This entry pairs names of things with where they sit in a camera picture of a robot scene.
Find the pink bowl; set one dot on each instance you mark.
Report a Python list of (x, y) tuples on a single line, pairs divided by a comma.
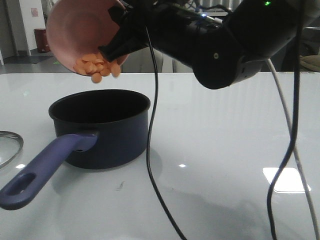
[(78, 27)]

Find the left grey upholstered chair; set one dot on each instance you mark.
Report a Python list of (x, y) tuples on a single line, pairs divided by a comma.
[(138, 62)]

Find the orange ham slices pile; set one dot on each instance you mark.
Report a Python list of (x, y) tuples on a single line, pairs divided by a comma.
[(96, 67)]

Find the right grey upholstered chair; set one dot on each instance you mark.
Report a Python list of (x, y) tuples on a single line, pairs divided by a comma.
[(181, 66)]

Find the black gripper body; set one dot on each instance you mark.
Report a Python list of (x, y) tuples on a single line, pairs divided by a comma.
[(175, 30)]

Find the olive cushion seat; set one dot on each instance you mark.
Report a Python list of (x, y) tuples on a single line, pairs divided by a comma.
[(310, 63)]

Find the glass lid with blue knob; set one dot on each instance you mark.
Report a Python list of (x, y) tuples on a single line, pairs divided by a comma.
[(11, 144)]

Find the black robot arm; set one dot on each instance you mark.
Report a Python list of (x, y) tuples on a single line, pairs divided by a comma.
[(252, 33)]

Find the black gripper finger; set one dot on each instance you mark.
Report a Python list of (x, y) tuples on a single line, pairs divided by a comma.
[(119, 47), (120, 11)]

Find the grey upholstered chair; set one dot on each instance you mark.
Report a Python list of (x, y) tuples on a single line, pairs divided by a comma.
[(181, 66), (138, 62)]

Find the dark blue saucepan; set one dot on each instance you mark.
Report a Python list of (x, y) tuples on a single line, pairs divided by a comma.
[(97, 129)]

